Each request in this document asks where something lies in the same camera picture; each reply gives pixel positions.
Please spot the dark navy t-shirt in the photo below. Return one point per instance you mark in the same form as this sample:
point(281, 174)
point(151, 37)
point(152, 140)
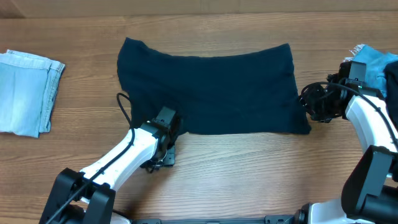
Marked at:
point(237, 94)

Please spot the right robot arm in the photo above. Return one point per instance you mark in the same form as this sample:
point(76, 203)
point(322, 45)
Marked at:
point(365, 197)

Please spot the folded light blue jeans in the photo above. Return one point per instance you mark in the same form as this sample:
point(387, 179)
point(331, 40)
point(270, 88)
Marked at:
point(29, 86)

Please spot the dark garment on denim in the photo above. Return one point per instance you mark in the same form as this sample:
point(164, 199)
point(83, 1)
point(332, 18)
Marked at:
point(391, 73)

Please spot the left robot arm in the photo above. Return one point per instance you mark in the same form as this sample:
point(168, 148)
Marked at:
point(88, 196)

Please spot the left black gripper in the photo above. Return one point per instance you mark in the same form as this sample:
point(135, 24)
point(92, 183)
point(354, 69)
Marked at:
point(170, 156)

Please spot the crumpled blue denim garment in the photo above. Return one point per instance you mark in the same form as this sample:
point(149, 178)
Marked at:
point(376, 62)

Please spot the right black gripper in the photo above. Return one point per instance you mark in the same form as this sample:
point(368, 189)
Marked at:
point(315, 104)

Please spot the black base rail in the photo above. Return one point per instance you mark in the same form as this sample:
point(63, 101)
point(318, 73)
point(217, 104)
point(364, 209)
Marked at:
point(268, 219)

